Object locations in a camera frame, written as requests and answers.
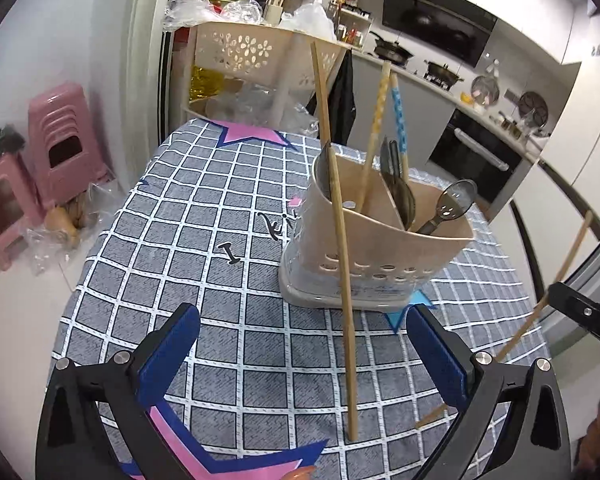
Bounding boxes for tall pink plastic stool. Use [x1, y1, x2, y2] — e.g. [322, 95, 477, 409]
[28, 81, 109, 210]

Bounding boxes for clear plastic bags on rack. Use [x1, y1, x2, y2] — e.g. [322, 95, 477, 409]
[162, 0, 337, 42]

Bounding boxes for black range hood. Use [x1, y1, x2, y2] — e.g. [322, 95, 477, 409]
[382, 0, 498, 67]

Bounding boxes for black built-in oven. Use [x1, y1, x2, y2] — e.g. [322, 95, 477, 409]
[429, 110, 522, 204]

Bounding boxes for plain bamboo chopstick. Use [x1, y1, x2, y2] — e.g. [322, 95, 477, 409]
[415, 210, 594, 429]
[311, 41, 358, 442]

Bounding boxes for black pot on stove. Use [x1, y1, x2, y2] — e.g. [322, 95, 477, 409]
[425, 61, 463, 88]

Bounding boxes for yellow patterned bamboo chopstick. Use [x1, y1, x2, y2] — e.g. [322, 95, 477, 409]
[355, 61, 391, 214]

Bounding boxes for beige perforated plastic basket rack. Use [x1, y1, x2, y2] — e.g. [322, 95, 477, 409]
[181, 22, 351, 129]

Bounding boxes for black wok on stove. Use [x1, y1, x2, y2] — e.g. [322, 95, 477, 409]
[370, 32, 413, 65]

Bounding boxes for short pink plastic stool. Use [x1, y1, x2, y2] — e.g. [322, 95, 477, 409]
[0, 154, 44, 270]

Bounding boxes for blue patterned bamboo chopstick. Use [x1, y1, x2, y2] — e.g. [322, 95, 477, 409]
[390, 73, 410, 182]

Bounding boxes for black handled slotted spoon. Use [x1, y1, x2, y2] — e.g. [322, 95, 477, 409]
[417, 179, 478, 235]

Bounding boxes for grey checked tablecloth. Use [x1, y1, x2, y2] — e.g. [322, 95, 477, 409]
[49, 119, 552, 480]

